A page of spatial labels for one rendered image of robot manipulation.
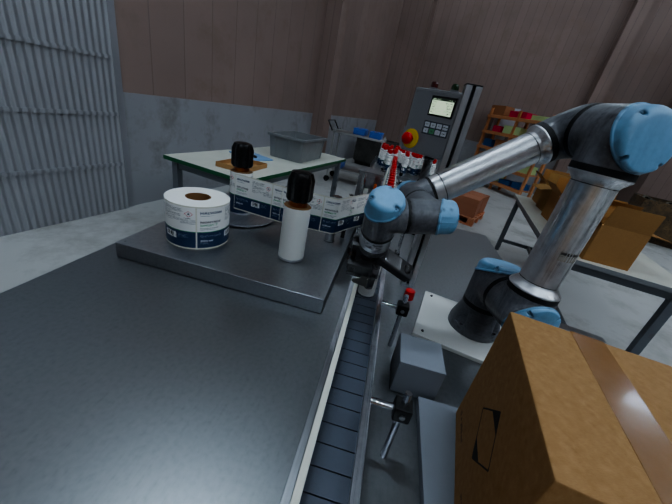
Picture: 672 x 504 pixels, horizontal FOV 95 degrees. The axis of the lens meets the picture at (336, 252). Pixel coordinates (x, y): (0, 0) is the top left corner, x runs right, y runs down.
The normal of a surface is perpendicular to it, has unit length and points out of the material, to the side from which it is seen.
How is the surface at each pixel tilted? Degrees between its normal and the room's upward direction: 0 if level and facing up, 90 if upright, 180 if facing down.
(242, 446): 0
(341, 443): 0
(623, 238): 91
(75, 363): 0
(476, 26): 90
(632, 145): 82
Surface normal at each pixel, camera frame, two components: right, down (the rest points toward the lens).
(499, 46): -0.39, 0.33
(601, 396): 0.18, -0.88
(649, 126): 0.07, 0.32
